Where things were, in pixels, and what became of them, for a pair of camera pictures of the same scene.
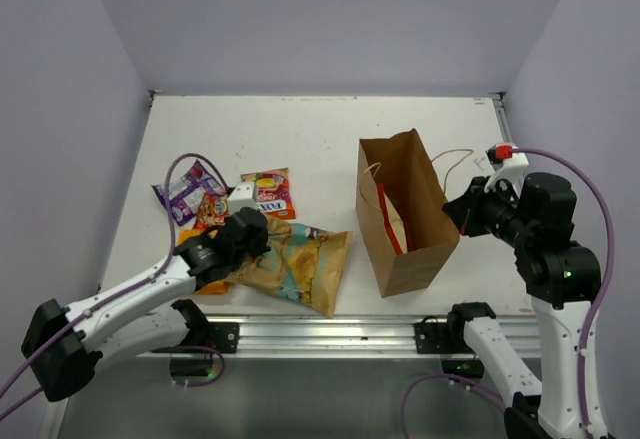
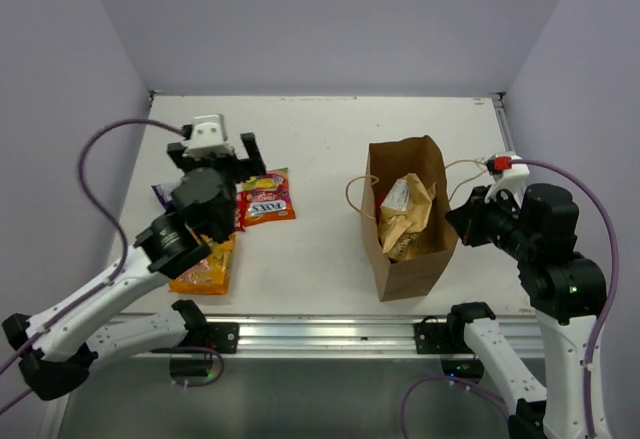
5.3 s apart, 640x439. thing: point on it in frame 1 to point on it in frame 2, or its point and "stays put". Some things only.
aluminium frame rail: x=342 y=338 stays put
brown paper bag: x=408 y=228 stays put
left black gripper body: x=257 y=248 to x=234 y=168
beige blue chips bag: x=301 y=263 to x=405 y=214
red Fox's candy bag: x=273 y=192 stays put
